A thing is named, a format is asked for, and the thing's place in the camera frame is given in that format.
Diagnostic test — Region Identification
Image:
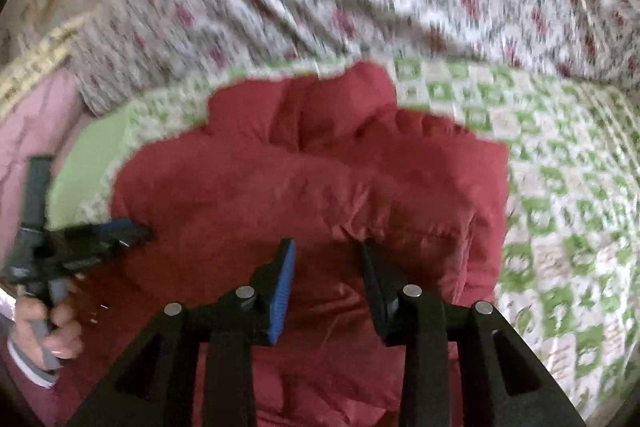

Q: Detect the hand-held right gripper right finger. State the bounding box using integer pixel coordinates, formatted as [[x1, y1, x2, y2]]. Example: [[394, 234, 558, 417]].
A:
[[361, 238, 586, 427]]

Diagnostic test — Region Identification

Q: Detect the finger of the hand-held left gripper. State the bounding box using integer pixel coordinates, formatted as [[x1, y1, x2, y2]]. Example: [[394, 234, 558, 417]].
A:
[[67, 227, 154, 280], [70, 218, 135, 242]]

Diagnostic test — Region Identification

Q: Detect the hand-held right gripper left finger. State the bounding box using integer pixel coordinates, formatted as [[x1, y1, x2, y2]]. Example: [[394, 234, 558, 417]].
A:
[[65, 238, 297, 427]]

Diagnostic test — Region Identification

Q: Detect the red quilted blanket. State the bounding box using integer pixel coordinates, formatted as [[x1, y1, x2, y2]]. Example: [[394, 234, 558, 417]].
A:
[[55, 61, 512, 427]]

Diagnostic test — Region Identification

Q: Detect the person's left forearm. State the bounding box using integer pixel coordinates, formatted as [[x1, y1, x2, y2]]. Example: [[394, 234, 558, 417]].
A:
[[0, 292, 57, 390]]

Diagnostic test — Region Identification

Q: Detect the person's left hand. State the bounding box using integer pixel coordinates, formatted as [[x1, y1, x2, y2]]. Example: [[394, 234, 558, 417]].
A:
[[12, 284, 84, 360]]

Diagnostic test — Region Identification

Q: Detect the pink blanket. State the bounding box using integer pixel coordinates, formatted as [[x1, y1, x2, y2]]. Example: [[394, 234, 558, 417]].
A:
[[0, 69, 83, 258]]

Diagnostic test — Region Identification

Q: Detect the yellow patterned cloth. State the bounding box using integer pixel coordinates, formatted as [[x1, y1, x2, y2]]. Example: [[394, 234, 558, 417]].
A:
[[0, 14, 88, 120]]

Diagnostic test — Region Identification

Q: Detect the green checked bed sheet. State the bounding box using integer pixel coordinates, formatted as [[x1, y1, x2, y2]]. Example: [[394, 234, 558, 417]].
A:
[[47, 57, 640, 413]]

